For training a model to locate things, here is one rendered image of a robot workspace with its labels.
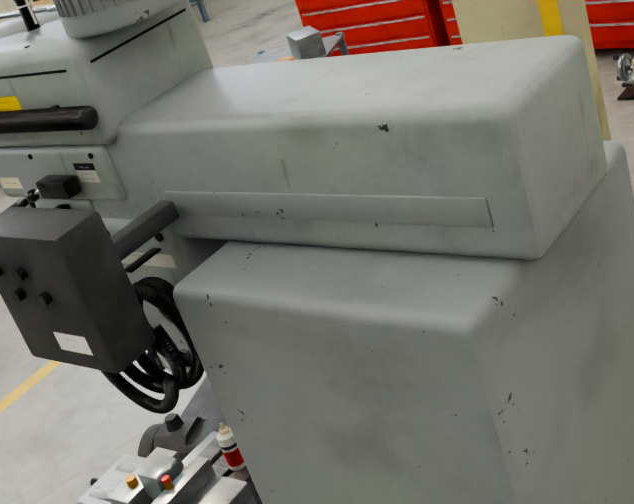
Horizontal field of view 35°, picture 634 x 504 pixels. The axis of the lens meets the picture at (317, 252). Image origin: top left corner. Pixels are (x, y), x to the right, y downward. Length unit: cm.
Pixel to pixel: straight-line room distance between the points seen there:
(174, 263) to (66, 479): 263
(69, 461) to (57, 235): 299
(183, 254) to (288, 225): 25
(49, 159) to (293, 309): 57
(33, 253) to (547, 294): 65
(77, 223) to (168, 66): 39
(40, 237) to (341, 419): 45
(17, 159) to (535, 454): 97
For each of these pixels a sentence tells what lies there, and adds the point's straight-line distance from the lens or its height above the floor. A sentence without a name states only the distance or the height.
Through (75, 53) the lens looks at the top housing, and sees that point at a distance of 148.
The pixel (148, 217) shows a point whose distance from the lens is 147.
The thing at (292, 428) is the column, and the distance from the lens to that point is 142.
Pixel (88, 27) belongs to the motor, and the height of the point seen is 190.
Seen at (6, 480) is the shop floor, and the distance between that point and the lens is 432.
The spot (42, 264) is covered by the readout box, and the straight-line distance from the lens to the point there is 132.
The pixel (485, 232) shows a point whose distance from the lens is 117.
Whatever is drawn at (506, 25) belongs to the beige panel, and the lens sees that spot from 325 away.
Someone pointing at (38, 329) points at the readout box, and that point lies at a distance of 143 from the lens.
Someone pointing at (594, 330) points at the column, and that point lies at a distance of 137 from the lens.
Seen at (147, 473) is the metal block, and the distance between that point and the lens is 196.
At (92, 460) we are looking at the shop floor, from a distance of 415.
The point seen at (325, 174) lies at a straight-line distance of 126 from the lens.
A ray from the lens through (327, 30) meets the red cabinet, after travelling 740.
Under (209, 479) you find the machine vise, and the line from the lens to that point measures 199.
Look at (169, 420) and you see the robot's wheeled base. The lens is 289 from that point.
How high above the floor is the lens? 214
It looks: 25 degrees down
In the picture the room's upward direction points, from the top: 19 degrees counter-clockwise
